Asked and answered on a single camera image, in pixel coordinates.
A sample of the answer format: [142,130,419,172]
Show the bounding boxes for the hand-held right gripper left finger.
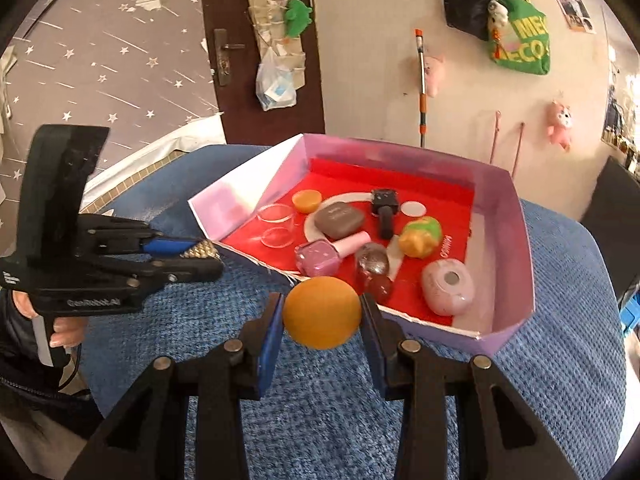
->
[65,292,286,480]

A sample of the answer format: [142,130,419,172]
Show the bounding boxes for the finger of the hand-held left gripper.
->
[80,214,193,257]
[100,257,224,297]

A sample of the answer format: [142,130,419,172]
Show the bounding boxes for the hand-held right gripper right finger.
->
[360,292,578,480]

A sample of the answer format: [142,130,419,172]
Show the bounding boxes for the gold studded black tube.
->
[180,241,219,260]

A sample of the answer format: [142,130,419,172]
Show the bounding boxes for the yellow round disc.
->
[282,276,363,350]
[291,189,323,213]

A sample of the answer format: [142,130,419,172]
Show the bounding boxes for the clear glitter bottle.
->
[355,242,393,306]

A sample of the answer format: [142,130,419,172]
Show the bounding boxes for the purple nail polish bottle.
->
[294,231,372,278]

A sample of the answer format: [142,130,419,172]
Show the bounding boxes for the green yellow toy figure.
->
[398,216,443,259]

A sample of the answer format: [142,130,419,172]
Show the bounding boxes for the grey eyeshadow case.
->
[314,201,366,240]

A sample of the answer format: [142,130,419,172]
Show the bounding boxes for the black starry bottle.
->
[371,187,399,240]

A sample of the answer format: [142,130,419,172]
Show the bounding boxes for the pink cardboard box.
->
[187,132,536,361]

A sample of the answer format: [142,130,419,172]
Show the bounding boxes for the person's left hand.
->
[11,290,87,348]

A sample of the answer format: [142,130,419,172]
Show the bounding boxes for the pink round case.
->
[420,258,476,317]

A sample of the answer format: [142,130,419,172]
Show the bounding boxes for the clear glass jar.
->
[256,203,297,251]

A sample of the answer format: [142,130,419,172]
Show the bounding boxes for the white cloth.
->
[80,112,227,213]

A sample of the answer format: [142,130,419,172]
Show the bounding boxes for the brown door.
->
[199,0,326,147]

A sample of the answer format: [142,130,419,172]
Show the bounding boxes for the red printed paper liner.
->
[220,157,476,318]

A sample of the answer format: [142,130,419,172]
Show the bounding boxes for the blue knitted blanket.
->
[80,145,628,480]

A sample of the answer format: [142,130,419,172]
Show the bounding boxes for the white plastic bag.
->
[255,47,297,111]

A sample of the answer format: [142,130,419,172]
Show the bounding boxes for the clear hanging organizer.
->
[236,0,307,91]

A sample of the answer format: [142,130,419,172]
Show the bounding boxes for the orange white mop stick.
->
[414,29,429,148]

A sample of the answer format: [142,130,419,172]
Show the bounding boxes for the black table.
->
[580,156,640,306]

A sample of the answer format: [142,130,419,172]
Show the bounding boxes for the green plush toy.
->
[284,0,315,38]

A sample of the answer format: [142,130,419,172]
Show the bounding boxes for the pink rabbit plush toy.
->
[546,100,574,152]

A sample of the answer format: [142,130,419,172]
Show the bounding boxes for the green tote bag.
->
[489,0,552,76]

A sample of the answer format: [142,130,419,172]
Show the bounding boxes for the black bag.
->
[444,0,496,42]

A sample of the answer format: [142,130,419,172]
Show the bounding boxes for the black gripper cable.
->
[59,349,83,393]

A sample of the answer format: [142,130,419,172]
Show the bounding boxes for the metal door handle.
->
[213,28,246,88]

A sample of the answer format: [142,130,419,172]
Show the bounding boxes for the pink wall hook stick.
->
[514,121,526,173]
[490,110,502,166]

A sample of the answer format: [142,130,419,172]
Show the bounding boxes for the wall photo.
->
[550,0,597,35]

